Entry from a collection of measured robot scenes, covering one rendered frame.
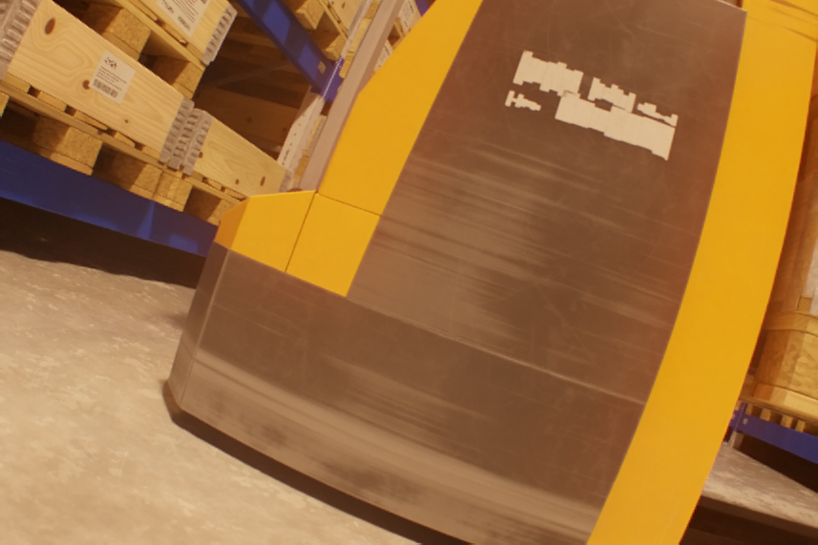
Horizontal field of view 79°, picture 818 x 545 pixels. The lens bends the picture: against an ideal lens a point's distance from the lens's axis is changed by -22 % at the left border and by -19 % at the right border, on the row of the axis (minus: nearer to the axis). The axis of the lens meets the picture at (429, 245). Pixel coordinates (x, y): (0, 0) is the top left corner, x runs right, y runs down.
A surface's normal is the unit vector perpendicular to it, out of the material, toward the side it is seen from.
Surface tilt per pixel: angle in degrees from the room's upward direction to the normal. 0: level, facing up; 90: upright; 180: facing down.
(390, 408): 90
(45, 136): 90
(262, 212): 90
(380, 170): 90
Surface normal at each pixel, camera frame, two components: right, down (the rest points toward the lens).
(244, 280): -0.17, -0.15
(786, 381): -0.77, -0.33
